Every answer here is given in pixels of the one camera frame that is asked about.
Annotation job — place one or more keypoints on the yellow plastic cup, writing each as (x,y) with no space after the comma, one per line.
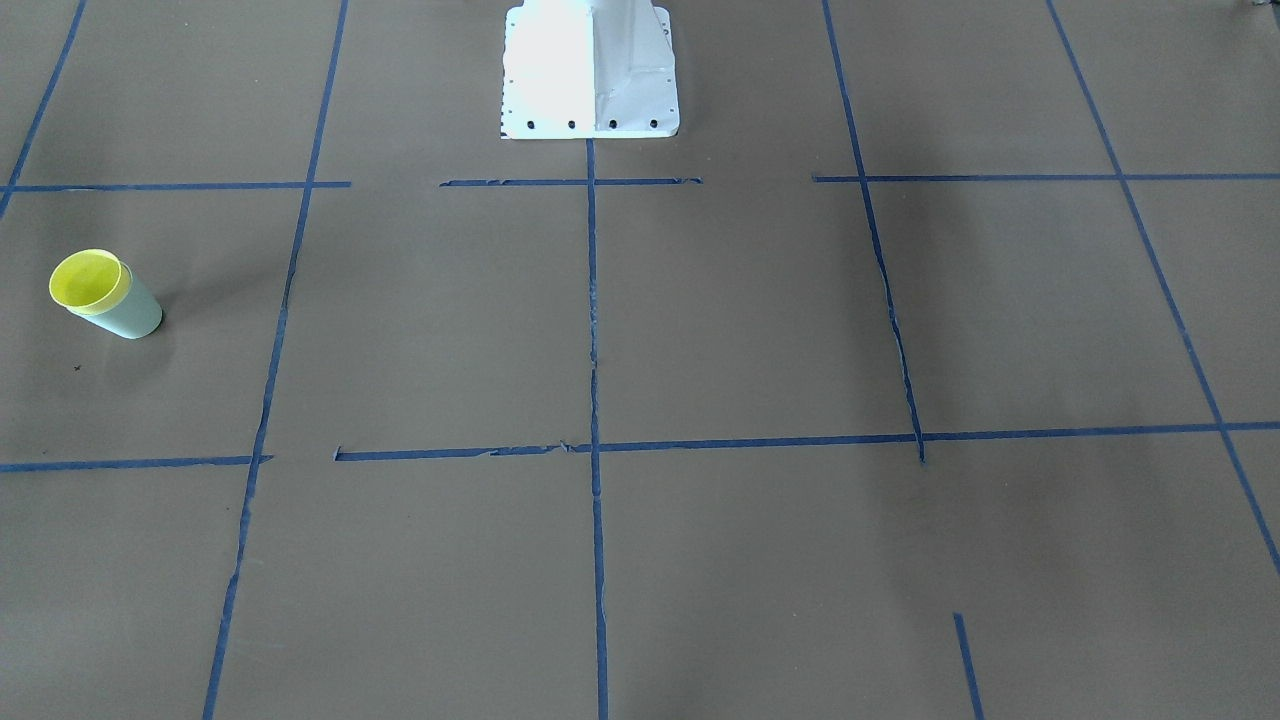
(90,282)

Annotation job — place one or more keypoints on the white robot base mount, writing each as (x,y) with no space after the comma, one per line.
(574,70)

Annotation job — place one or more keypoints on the green plastic cup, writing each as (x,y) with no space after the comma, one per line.
(137,313)

